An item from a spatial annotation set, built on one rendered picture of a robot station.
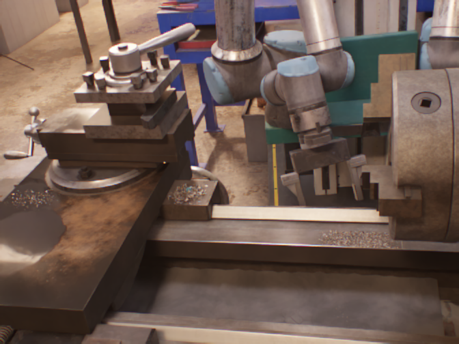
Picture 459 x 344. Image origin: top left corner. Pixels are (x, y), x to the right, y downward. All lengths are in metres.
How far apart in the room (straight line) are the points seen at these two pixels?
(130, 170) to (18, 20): 4.88
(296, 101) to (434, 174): 0.59
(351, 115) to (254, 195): 1.06
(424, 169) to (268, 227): 0.49
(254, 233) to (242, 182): 1.76
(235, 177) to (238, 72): 1.37
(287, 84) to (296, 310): 0.50
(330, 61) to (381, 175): 0.70
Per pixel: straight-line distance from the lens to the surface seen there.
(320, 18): 1.45
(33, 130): 1.32
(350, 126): 1.81
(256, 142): 3.00
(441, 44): 1.50
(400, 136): 0.75
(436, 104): 0.78
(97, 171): 1.23
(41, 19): 6.36
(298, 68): 1.28
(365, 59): 1.90
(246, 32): 1.61
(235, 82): 1.65
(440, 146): 0.75
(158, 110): 1.10
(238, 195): 2.80
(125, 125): 1.13
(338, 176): 2.19
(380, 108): 0.87
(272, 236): 1.13
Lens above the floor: 1.53
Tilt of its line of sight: 30 degrees down
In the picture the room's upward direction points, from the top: 8 degrees counter-clockwise
